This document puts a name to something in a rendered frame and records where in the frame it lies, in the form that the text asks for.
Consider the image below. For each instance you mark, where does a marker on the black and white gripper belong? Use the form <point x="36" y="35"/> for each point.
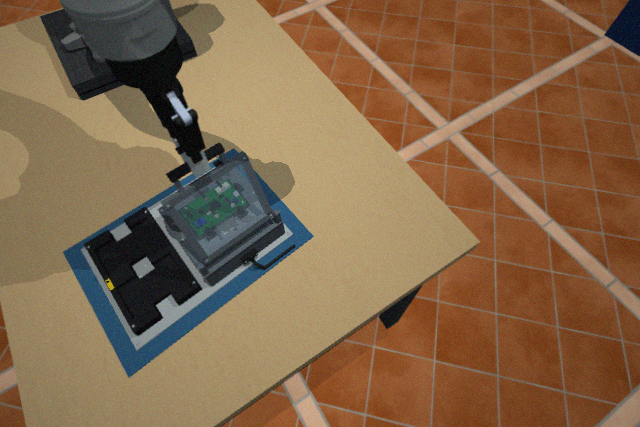
<point x="157" y="73"/>

